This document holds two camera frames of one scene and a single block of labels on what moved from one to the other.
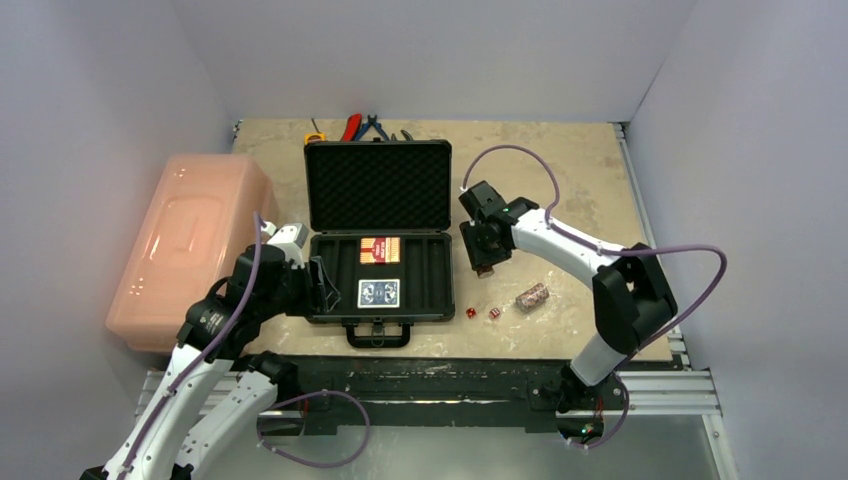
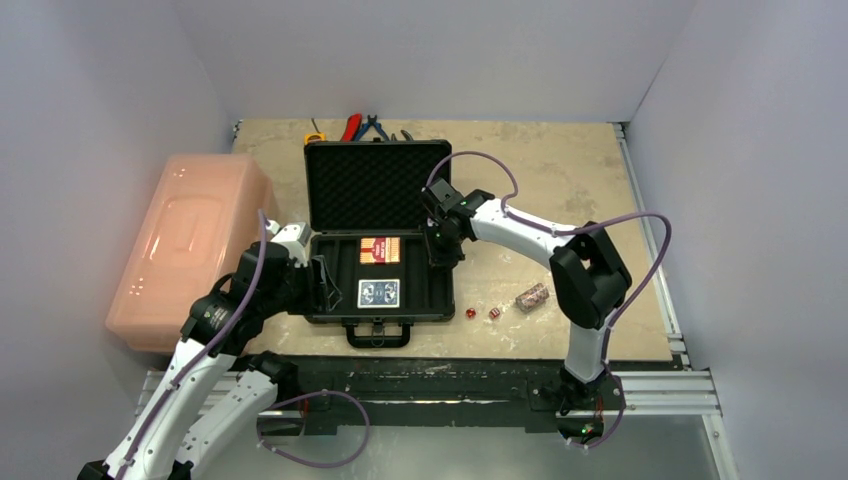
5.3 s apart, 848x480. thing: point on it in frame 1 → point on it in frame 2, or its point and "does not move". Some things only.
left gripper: x=315 y=301 does not move
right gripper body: x=481 y=250 → x=441 y=237
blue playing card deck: x=378 y=293 does not move
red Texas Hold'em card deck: x=380 y=250 does not move
